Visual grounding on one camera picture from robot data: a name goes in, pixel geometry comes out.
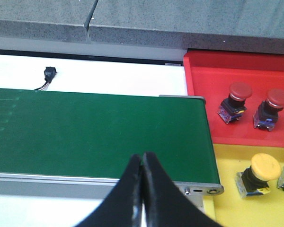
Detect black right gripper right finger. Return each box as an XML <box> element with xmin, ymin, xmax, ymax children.
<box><xmin>142</xmin><ymin>152</ymin><xmax>220</xmax><ymax>227</ymax></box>

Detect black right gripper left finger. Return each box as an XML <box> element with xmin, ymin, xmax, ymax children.
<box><xmin>77</xmin><ymin>155</ymin><xmax>142</xmax><ymax>227</ymax></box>

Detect red mushroom push button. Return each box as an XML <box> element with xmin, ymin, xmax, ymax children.
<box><xmin>253</xmin><ymin>88</ymin><xmax>284</xmax><ymax>131</ymax></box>
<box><xmin>217</xmin><ymin>82</ymin><xmax>252</xmax><ymax>124</ymax></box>

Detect yellow plastic bin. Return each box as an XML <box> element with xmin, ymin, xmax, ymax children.
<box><xmin>204</xmin><ymin>144</ymin><xmax>284</xmax><ymax>227</ymax></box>

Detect green conveyor belt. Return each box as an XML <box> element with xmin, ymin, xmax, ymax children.
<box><xmin>0</xmin><ymin>88</ymin><xmax>220</xmax><ymax>184</ymax></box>

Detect red plastic bin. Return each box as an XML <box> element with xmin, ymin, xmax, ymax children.
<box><xmin>183</xmin><ymin>50</ymin><xmax>284</xmax><ymax>147</ymax></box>

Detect grey stone counter slab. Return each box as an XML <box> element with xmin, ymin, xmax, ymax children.
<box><xmin>0</xmin><ymin>0</ymin><xmax>98</xmax><ymax>43</ymax></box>

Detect white counter base panel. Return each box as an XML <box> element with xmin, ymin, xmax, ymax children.
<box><xmin>0</xmin><ymin>37</ymin><xmax>187</xmax><ymax>65</ymax></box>

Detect far conveyor side rail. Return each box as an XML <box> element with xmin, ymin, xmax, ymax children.
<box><xmin>159</xmin><ymin>95</ymin><xmax>206</xmax><ymax>104</ymax></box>

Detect aluminium conveyor side rail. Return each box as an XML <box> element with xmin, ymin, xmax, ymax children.
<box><xmin>0</xmin><ymin>173</ymin><xmax>224</xmax><ymax>209</ymax></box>

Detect black cable connector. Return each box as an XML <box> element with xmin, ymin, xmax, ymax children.
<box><xmin>35</xmin><ymin>67</ymin><xmax>57</xmax><ymax>90</ymax></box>

